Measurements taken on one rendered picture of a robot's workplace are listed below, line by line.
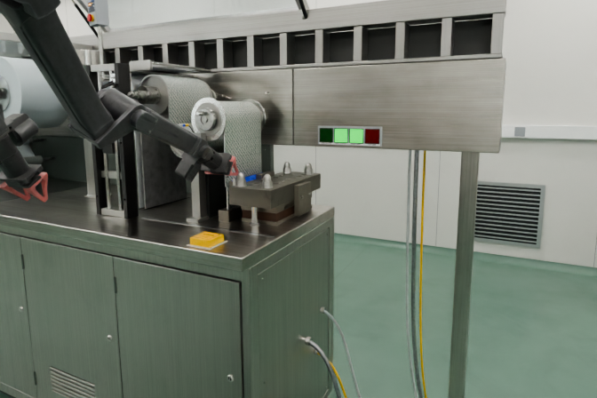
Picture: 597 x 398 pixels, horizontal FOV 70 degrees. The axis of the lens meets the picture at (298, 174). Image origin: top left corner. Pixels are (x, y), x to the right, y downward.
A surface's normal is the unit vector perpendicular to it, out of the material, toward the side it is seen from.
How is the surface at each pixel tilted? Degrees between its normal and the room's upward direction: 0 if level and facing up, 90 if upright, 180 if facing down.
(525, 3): 90
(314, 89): 90
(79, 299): 90
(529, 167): 90
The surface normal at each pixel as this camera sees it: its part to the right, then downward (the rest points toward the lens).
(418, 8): -0.44, 0.14
